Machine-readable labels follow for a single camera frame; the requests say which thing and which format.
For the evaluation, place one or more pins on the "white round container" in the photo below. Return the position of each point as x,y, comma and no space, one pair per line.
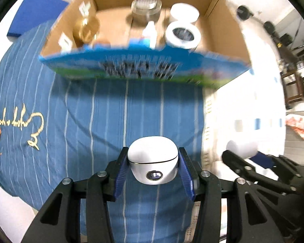
185,12

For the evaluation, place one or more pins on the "orange patterned cloth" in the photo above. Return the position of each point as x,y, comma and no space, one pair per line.
301,126

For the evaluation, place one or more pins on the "cardboard box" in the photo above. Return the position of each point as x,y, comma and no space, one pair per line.
147,65

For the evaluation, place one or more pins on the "plaid bed sheet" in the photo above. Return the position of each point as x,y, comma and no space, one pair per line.
238,111

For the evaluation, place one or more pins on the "black weight plates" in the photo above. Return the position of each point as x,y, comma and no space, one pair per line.
285,40

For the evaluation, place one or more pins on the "short barbell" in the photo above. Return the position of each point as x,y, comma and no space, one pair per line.
242,12

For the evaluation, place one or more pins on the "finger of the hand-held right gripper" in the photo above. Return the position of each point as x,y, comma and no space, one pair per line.
263,160
234,160

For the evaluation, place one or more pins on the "white jar with black lid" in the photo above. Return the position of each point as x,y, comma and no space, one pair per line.
183,34

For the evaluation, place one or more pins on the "grey upholstered chair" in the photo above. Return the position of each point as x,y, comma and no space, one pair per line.
299,149

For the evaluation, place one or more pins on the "blue striped duvet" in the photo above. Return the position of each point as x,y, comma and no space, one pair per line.
91,121

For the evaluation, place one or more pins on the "white spray bottle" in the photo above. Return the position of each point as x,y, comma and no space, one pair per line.
150,33

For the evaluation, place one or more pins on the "walnut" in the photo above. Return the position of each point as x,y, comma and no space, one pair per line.
103,42

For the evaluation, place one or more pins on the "blue foam cushion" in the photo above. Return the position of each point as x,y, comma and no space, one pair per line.
33,12

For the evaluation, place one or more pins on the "gold round tin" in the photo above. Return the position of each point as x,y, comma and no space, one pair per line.
87,29

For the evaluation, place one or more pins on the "round metal tin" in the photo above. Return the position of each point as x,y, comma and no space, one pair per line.
147,8

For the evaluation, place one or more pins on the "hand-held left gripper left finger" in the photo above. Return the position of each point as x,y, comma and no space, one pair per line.
121,174

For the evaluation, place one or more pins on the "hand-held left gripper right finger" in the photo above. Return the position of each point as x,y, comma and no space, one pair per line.
186,177

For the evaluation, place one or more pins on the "dark wooden chair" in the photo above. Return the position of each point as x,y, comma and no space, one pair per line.
295,86

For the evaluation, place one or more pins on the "white earbuds case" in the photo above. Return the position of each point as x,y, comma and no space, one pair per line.
153,162

